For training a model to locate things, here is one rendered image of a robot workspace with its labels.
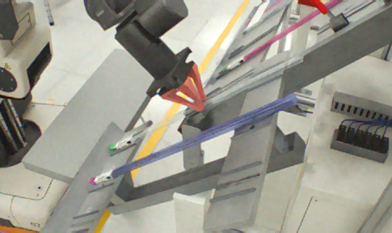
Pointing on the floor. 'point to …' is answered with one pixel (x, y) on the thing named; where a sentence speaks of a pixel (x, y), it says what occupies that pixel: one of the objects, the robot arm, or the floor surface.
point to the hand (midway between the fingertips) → (200, 103)
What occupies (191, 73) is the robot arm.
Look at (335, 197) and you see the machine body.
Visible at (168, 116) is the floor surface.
